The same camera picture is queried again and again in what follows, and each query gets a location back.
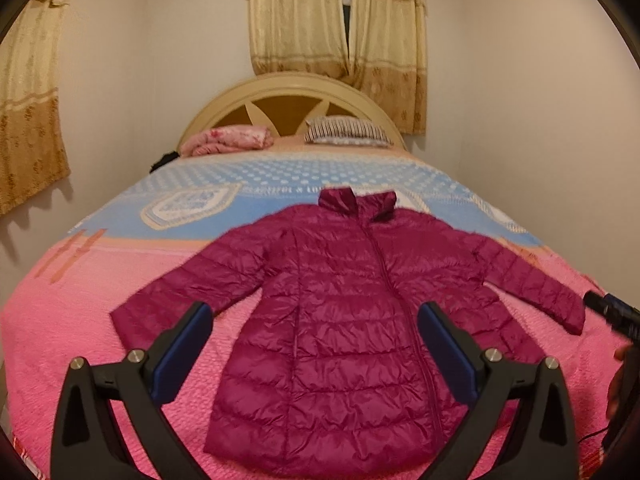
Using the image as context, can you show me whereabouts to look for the cream wooden headboard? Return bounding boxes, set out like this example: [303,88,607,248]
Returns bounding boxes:
[180,72,406,150]

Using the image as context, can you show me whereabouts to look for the black object beside bed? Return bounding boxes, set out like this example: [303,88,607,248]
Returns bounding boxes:
[149,151,180,174]

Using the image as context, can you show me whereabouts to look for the striped pillow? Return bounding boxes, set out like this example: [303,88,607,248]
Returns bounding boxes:
[304,116,393,148]

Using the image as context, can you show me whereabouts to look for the pink and blue bedspread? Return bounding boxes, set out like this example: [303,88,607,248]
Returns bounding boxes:
[1,141,625,479]

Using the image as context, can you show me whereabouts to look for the beige curtain right panel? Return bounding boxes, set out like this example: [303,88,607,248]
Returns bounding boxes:
[349,0,427,136]

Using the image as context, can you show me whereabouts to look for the beige curtain left panel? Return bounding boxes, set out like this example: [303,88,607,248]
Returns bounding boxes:
[247,0,348,79]

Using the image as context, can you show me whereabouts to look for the folded pink floral blanket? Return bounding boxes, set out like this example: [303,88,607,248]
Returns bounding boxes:
[179,125,273,158]

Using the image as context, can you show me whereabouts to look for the magenta puffer jacket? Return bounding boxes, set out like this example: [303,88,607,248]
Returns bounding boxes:
[111,188,586,479]

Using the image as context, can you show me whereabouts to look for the beige curtain panel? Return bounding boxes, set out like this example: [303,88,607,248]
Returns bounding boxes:
[349,0,427,136]
[247,0,348,79]

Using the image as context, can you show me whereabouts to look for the beige side window curtain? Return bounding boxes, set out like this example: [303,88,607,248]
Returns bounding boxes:
[0,0,70,214]

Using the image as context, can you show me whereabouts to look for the person's right hand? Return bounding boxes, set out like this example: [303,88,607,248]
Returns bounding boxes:
[605,344,637,420]

